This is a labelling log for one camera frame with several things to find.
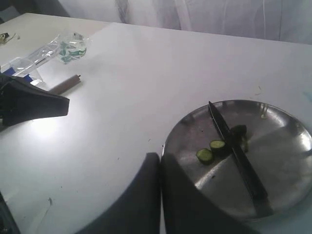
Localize clear plastic bag green print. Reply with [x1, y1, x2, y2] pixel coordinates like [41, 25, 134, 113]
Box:
[25, 31, 92, 67]

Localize brown cylindrical stick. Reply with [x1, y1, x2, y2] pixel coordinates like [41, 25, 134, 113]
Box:
[49, 75, 80, 95]

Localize clear plastic box blue items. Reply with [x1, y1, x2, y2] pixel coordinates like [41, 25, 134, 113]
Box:
[0, 58, 43, 86]

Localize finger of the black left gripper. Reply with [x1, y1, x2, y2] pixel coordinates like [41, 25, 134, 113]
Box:
[0, 74, 70, 127]

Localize round steel plate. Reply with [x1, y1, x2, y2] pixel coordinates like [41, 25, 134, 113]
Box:
[163, 100, 312, 221]

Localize small yellowish object far table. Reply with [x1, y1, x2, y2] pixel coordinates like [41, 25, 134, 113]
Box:
[0, 33, 20, 45]

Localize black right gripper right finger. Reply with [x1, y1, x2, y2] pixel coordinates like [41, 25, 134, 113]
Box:
[161, 154, 258, 234]

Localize cut cucumber piece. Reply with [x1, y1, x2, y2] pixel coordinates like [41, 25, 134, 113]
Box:
[196, 148, 214, 165]

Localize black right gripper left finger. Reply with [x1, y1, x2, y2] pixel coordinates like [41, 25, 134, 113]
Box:
[80, 153, 161, 234]

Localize black kitchen knife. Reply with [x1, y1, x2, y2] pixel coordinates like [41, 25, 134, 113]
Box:
[209, 102, 273, 217]

